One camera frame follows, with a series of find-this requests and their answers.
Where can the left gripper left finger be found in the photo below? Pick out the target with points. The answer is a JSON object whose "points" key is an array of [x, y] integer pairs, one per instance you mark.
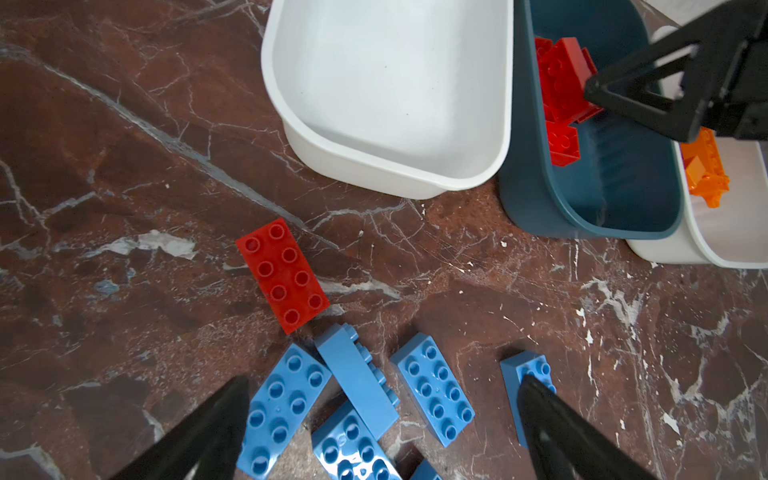
{"points": [[205, 445]]}

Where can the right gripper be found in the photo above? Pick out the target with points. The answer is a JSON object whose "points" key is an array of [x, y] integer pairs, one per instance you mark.
{"points": [[709, 73]]}

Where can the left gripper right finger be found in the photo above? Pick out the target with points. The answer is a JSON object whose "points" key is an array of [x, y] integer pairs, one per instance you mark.
{"points": [[563, 445]]}

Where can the blue brick long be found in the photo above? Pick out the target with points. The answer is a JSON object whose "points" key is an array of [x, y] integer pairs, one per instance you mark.
{"points": [[278, 409]]}

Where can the orange lego chassis plate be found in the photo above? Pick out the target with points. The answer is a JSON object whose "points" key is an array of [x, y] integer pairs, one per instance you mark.
{"points": [[705, 175]]}

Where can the teal plastic bin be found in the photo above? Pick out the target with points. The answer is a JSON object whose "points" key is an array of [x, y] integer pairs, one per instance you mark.
{"points": [[627, 183]]}

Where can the right white plastic bin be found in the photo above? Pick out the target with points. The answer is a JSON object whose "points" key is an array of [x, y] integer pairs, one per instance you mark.
{"points": [[731, 236]]}

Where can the white plastic bin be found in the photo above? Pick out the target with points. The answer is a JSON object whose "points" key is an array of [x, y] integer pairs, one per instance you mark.
{"points": [[407, 98], [731, 236]]}

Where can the left white plastic bin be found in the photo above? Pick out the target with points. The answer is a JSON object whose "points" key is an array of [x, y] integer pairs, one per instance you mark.
{"points": [[407, 98]]}

